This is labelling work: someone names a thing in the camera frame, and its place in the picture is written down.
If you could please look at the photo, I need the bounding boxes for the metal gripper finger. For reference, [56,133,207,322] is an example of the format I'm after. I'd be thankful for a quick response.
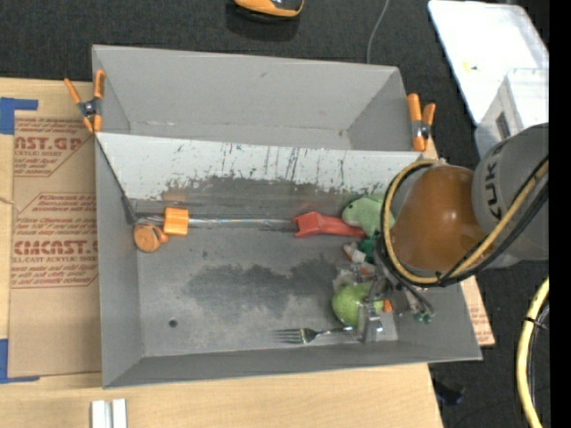
[343,261,380,285]
[358,301,386,344]

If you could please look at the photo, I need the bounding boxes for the orange and white small toy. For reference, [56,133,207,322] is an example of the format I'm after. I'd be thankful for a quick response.
[342,243,373,276]

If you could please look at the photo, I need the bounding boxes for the green apple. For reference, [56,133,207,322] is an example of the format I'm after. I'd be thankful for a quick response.
[331,282,377,328]

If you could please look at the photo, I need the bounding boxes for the green plush toy animal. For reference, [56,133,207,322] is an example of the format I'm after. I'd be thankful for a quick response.
[341,193,396,239]

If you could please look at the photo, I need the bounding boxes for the metal fork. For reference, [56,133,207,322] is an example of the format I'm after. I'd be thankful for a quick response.
[271,325,360,346]

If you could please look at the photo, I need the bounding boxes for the grey metal bin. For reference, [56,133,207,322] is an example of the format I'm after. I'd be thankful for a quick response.
[91,45,484,390]

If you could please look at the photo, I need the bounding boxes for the orange and red bar clamp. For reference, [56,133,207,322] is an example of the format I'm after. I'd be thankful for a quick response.
[132,206,368,254]

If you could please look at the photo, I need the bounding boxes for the brown cardboard board red print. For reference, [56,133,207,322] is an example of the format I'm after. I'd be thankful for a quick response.
[0,77,496,383]

